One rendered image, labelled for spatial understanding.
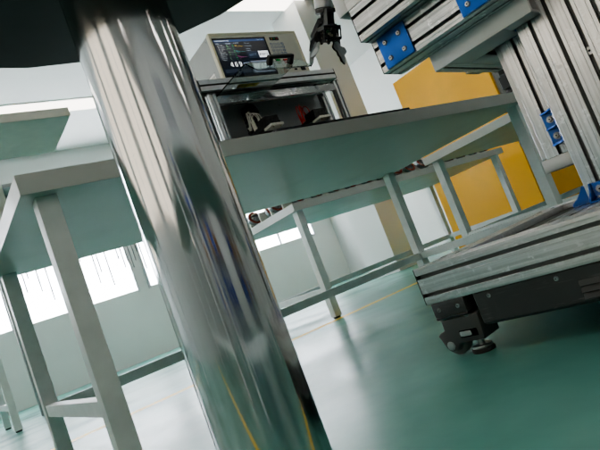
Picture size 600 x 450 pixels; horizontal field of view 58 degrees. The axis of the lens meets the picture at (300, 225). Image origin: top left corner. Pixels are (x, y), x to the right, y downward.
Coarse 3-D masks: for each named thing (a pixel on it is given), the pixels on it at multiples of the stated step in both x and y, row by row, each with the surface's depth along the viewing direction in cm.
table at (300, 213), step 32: (448, 160) 439; (480, 160) 461; (352, 192) 361; (384, 192) 423; (512, 192) 464; (256, 224) 380; (288, 224) 394; (480, 224) 493; (320, 256) 337; (320, 288) 426
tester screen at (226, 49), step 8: (216, 40) 214; (224, 40) 216; (232, 40) 218; (240, 40) 220; (248, 40) 223; (256, 40) 225; (216, 48) 213; (224, 48) 215; (232, 48) 217; (240, 48) 219; (248, 48) 222; (256, 48) 224; (264, 48) 226; (224, 56) 214; (232, 56) 216; (240, 56) 218; (248, 56) 220; (224, 64) 213
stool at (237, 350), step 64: (0, 0) 30; (64, 0) 23; (128, 0) 22; (192, 0) 37; (0, 64) 36; (128, 64) 22; (128, 128) 21; (192, 128) 22; (128, 192) 22; (192, 192) 21; (192, 256) 21; (256, 256) 22; (192, 320) 21; (256, 320) 21; (256, 384) 20; (256, 448) 20; (320, 448) 21
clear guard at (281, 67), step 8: (248, 64) 187; (256, 64) 189; (264, 64) 190; (272, 64) 191; (280, 64) 193; (288, 64) 194; (296, 64) 196; (304, 64) 197; (240, 72) 194; (248, 72) 197; (256, 72) 199; (264, 72) 202; (272, 72) 205; (280, 72) 208; (232, 80) 198; (240, 80) 201; (248, 80) 204; (256, 80) 207; (264, 80) 210; (272, 80) 213; (224, 88) 203; (232, 88) 206; (240, 88) 209; (248, 88) 212; (256, 88) 215; (264, 88) 218
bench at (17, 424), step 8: (0, 360) 387; (0, 368) 386; (0, 376) 384; (0, 384) 383; (8, 384) 385; (0, 392) 448; (8, 392) 384; (0, 400) 446; (8, 400) 383; (0, 408) 436; (8, 408) 381; (16, 408) 384; (8, 416) 446; (16, 416) 382; (8, 424) 444; (16, 424) 381; (16, 432) 381
